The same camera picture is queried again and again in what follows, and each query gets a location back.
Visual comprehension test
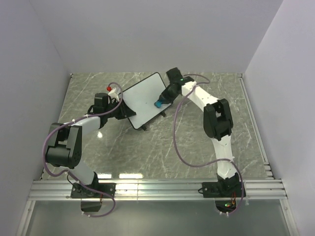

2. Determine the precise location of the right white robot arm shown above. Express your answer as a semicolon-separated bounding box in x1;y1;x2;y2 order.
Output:
154;74;242;197

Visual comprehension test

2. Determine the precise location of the small white whiteboard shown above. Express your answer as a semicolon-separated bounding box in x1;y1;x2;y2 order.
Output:
123;72;170;129

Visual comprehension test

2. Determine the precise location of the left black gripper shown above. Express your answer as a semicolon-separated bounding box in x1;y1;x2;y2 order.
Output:
105;99;135;121

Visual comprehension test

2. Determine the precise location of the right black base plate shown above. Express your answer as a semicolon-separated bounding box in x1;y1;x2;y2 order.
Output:
198;181;242;198

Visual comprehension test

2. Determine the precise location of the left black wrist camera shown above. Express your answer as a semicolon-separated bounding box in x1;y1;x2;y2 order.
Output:
94;93;109;109

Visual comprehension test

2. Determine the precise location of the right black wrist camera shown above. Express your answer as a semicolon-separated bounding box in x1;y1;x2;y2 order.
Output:
166;67;183;83

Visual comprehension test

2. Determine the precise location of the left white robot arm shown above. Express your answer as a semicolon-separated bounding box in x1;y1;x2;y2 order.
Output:
42;93;136;198

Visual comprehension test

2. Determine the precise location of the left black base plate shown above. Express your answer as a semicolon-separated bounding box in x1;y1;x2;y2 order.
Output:
70;183;116;199

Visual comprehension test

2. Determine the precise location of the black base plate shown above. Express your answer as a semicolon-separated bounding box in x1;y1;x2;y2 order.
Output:
198;181;242;198
70;183;116;199

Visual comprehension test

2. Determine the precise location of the blue whiteboard eraser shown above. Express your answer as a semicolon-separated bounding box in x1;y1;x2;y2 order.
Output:
154;100;164;108

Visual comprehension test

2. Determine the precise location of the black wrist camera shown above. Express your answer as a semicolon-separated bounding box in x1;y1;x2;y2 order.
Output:
166;67;183;83
94;93;109;109

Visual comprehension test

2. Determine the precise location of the aluminium rail frame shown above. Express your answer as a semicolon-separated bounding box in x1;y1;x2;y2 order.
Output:
19;73;299;236

